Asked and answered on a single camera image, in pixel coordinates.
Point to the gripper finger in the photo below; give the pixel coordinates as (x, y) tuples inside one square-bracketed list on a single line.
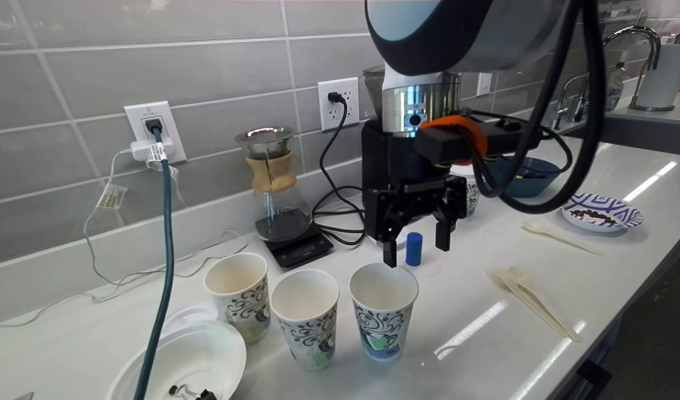
[(450, 214), (381, 219)]

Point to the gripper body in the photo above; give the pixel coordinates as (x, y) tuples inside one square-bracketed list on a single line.
[(415, 178)]

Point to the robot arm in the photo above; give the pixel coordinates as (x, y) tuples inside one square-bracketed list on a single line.
[(473, 28)]

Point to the printed paper cup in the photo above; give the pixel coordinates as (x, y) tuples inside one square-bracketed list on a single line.
[(474, 194), (241, 300), (309, 328), (383, 322)]

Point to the small blue cylinder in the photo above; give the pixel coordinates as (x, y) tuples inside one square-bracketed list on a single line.
[(414, 249)]

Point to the black coffee grinder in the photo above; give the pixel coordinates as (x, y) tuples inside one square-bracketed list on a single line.
[(372, 150)]

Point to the black coffee scale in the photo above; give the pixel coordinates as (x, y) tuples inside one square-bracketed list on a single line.
[(301, 251)]

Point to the blue bowl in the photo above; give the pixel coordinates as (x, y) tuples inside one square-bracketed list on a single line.
[(534, 186)]

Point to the glass carafe with wooden collar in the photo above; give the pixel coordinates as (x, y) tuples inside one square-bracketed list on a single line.
[(277, 194)]

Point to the heap of coffee beans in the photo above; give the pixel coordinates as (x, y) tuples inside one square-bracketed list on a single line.
[(595, 216)]

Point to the small chrome tap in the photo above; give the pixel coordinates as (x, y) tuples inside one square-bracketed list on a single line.
[(565, 94)]

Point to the blue patterned paper plate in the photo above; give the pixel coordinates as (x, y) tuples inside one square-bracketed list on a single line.
[(623, 214)]

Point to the clear soap bottle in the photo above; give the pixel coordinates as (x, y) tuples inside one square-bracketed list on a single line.
[(615, 89)]

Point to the white foam plate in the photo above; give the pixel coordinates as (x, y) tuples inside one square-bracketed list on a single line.
[(206, 361)]

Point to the white power adapter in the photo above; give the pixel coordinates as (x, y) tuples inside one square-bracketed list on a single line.
[(143, 150)]

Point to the black binder clip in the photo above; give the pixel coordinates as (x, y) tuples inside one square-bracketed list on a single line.
[(204, 395)]

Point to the white canister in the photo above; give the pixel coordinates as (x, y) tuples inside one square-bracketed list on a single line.
[(670, 75)]

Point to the tall chrome tap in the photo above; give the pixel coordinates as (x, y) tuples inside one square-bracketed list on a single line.
[(651, 41)]

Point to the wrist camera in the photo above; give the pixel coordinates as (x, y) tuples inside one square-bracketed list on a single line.
[(456, 145)]

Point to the white wall socket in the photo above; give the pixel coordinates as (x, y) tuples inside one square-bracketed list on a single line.
[(137, 119), (484, 83), (351, 100)]

